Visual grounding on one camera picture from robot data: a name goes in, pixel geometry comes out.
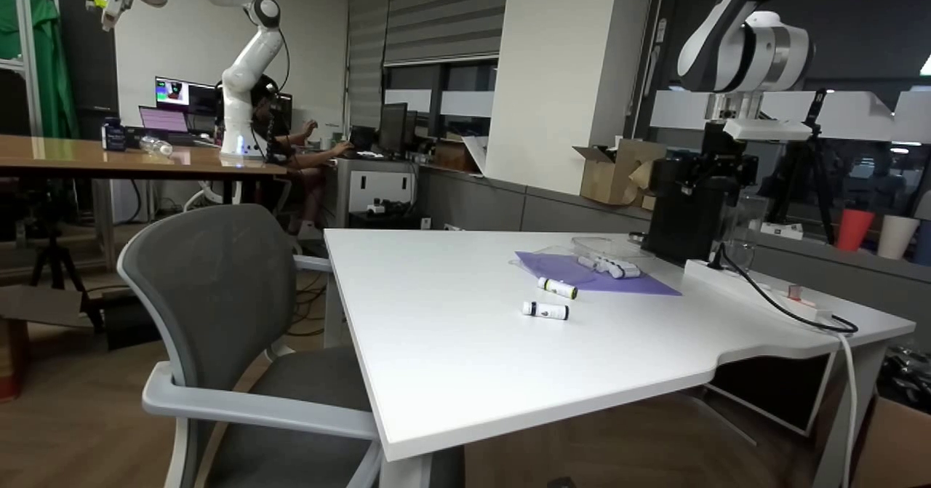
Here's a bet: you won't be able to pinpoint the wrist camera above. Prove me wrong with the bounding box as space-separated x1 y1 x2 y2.
700 123 759 188

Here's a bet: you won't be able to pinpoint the white cable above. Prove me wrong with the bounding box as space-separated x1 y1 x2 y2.
835 328 862 478

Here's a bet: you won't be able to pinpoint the purple mat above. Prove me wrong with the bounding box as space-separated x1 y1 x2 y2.
514 250 682 297

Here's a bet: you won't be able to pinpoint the wooden table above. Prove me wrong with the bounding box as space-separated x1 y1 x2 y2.
0 134 289 272

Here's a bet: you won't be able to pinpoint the clear plastic bowl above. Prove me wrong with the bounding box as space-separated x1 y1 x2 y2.
571 235 655 262

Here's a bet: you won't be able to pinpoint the white drawer cabinet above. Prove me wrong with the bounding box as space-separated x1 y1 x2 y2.
347 170 417 217

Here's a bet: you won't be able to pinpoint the white robot with yellow gripper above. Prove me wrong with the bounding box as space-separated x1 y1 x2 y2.
86 0 286 161

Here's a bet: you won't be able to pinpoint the stand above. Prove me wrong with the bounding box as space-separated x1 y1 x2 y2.
20 183 104 331

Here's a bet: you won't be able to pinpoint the laptop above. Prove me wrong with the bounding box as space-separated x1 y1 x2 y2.
137 105 199 147

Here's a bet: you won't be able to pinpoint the brown cardboard box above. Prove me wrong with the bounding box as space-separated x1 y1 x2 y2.
850 393 931 488

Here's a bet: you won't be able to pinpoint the open cardboard box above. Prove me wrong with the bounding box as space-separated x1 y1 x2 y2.
572 139 667 209

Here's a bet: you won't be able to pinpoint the monitor with colourful screen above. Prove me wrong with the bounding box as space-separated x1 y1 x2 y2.
154 76 219 116

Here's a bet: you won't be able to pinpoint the dark blue box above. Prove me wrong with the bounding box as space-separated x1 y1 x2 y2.
101 118 129 153

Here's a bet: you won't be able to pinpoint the grey office chair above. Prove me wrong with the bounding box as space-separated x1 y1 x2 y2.
116 203 466 488

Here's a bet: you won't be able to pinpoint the window blinds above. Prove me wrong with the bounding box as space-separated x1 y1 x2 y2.
347 0 511 134

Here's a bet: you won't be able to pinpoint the green cloth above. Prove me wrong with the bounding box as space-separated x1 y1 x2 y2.
0 0 79 140

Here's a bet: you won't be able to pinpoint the white power strip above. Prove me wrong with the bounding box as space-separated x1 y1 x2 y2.
682 258 839 324

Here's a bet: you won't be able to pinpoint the black monitor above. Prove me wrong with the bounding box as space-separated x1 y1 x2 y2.
377 102 420 157

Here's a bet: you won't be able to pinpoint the red cup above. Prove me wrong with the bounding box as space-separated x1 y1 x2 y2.
835 208 876 252

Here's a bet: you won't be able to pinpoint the black cable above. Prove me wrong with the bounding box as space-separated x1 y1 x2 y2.
709 244 860 335

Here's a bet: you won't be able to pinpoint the aluminium frame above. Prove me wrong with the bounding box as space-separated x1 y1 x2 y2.
0 0 60 137

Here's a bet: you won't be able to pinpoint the white cup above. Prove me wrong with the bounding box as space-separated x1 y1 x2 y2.
877 215 921 260

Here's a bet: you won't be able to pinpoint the person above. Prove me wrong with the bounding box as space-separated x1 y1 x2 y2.
251 73 357 236

